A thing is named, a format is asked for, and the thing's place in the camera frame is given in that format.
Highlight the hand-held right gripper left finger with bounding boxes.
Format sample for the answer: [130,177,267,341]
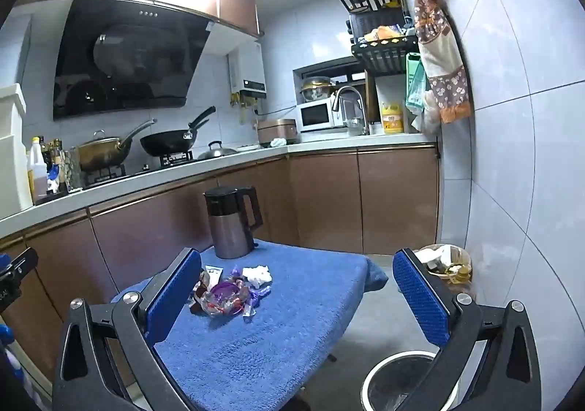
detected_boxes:
[51,248,203,411]

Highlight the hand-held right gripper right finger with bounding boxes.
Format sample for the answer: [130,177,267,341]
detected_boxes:
[392,248,544,411]

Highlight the purple candy wrapper pile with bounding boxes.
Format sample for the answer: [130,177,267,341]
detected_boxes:
[201,281,248,318]

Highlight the white-rimmed trash bin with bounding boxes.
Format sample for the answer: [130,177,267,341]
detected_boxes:
[361,349,460,411]

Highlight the beige bin with plastic liner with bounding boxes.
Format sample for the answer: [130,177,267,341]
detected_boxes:
[414,244,473,297]

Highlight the large cooking oil bottle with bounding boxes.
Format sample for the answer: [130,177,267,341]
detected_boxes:
[441,262,473,297]

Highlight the white crumpled tissue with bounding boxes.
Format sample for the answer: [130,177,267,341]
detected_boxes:
[241,265,272,288]

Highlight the blue towel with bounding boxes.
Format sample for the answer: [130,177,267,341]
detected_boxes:
[110,240,389,411]

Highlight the brown kitchen counter cabinets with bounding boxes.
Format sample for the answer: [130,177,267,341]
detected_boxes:
[0,139,442,393]

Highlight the white storage unit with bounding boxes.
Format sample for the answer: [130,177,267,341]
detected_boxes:
[0,83,34,222]

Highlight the dark sauce bottle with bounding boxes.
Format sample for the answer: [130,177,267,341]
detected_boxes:
[49,138,65,179]

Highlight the gas stove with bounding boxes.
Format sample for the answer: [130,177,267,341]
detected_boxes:
[82,151,197,190]

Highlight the steel pot lid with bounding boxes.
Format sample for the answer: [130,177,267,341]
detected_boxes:
[196,141,238,160]

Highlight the black wok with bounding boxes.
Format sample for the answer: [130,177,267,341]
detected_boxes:
[139,106,216,157]

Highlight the yellow detergent bottle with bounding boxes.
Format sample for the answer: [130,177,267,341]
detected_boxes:
[381,101,405,134]

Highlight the pink rice cooker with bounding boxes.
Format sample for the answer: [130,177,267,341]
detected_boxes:
[257,119,299,147]

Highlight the chrome faucet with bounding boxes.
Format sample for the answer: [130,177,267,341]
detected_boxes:
[332,86,371,136]

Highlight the wooden cutting board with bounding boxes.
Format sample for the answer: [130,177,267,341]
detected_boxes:
[365,71,378,124]

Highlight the white microwave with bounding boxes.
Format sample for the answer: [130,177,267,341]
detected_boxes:
[296,98,348,133]

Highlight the green plastic bag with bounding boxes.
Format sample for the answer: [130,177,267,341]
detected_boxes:
[404,52,428,117]

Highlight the black glass range hood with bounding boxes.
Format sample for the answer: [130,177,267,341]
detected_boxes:
[52,0,215,122]

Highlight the white water heater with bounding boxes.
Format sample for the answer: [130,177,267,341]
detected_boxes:
[227,41,268,108]

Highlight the floral apron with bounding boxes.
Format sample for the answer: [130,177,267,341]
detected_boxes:
[411,0,471,124]

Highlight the orange packet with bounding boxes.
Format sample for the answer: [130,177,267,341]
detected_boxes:
[366,25,405,44]

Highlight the gold saucepan with long handle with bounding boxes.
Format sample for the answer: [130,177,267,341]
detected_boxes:
[75,119,157,172]

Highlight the black wall rack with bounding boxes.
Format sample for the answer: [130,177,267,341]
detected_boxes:
[337,0,419,76]

